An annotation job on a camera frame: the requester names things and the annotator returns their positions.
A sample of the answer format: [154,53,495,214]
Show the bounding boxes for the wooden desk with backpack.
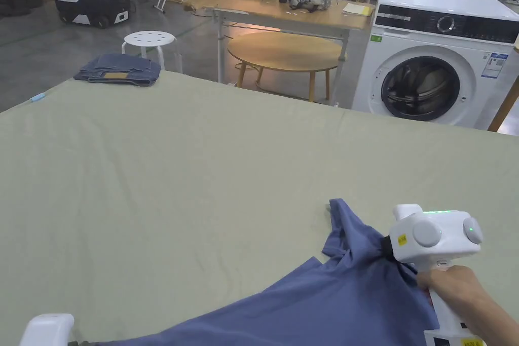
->
[182,0,376,107]

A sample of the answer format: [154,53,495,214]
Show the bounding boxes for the blue shirt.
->
[87,198,441,346]

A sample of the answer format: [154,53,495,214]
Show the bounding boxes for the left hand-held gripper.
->
[18,313,76,346]

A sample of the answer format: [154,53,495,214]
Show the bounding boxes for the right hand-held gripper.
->
[380,204,484,346]

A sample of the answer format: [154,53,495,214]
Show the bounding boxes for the bed with pale green sheet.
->
[0,70,519,346]

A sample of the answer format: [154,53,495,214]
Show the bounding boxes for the person's right forearm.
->
[484,305,519,346]

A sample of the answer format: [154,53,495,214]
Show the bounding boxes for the person's right hand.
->
[417,265,507,346]

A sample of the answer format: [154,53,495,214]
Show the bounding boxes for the wooden frame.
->
[488,31,519,133]

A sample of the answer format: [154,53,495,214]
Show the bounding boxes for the round wooden low table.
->
[227,33,349,103]

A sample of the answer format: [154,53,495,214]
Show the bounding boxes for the folded blue jeans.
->
[72,54,162,88]

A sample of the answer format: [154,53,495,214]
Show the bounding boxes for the white washing machine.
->
[351,0,519,132]

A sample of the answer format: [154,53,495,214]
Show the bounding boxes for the white round stool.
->
[121,31,183,75]

